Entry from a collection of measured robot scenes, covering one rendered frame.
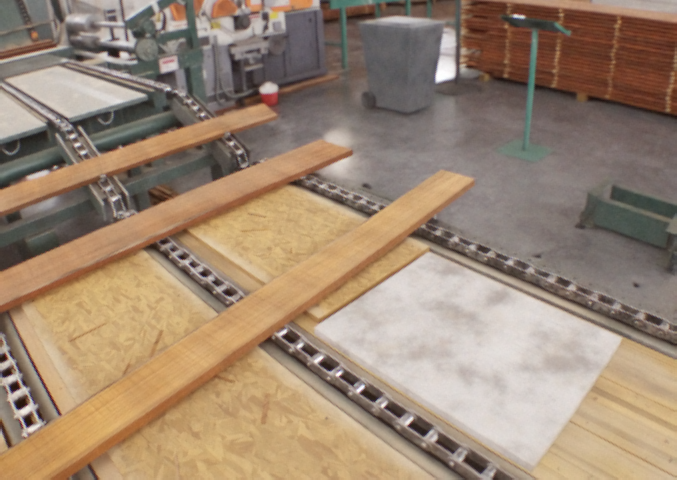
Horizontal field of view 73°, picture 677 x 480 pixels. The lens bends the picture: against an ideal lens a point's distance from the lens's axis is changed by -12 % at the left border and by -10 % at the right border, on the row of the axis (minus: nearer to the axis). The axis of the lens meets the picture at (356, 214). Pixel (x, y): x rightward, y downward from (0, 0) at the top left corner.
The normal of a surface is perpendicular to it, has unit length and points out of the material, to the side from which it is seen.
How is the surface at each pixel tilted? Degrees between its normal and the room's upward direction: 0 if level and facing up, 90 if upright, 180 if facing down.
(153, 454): 0
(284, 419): 0
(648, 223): 90
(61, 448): 0
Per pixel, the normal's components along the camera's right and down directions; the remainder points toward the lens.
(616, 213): -0.70, 0.36
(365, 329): -0.04, -0.88
